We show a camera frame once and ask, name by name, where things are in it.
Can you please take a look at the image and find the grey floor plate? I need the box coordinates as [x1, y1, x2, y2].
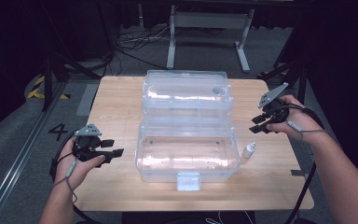
[76, 82, 101, 118]

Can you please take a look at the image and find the thin white cable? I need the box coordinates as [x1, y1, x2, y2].
[204, 211, 254, 224]

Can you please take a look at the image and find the white metal desk frame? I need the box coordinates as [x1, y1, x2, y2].
[165, 4, 256, 75]

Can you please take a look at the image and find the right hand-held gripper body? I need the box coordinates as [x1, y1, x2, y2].
[257, 81, 290, 126]

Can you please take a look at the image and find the yellow and black hazard tape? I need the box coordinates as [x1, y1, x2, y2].
[26, 75, 71, 101]

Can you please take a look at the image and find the black tape floor mark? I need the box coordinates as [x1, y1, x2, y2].
[48, 122, 70, 142]

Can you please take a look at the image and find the grey right wrist lanyard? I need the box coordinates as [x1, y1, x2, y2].
[286, 119, 328, 143]

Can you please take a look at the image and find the clear plastic storage box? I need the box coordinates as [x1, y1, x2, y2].
[134, 69, 242, 192]

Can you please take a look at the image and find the small white dropper bottle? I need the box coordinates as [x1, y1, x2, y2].
[241, 141, 257, 160]

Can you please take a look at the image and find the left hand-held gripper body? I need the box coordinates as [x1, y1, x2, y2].
[72, 123, 105, 162]

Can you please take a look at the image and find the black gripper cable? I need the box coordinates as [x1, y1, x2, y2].
[278, 103, 325, 224]
[48, 132, 102, 224]

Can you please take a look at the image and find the tangle of black floor cables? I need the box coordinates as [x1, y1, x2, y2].
[115, 23, 182, 78]

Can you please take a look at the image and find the person's left hand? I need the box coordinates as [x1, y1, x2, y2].
[53, 137, 106, 192]

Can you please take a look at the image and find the aluminium floor rail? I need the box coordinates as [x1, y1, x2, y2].
[0, 83, 68, 224]

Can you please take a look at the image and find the person's right hand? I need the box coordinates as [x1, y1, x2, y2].
[266, 94, 326, 145]

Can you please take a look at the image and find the black metal stand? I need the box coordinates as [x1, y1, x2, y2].
[256, 18, 312, 105]
[39, 0, 115, 113]

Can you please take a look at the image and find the grey left wrist lanyard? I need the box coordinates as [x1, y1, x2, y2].
[51, 158, 79, 203]

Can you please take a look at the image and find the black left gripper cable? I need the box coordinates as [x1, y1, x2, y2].
[48, 132, 102, 224]

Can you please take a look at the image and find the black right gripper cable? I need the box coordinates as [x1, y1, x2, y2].
[278, 103, 325, 224]

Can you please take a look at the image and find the grey wrist lanyard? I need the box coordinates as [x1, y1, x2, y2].
[286, 119, 328, 143]
[51, 158, 79, 203]

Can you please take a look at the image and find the dark cloth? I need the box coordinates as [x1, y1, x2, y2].
[121, 210, 256, 224]

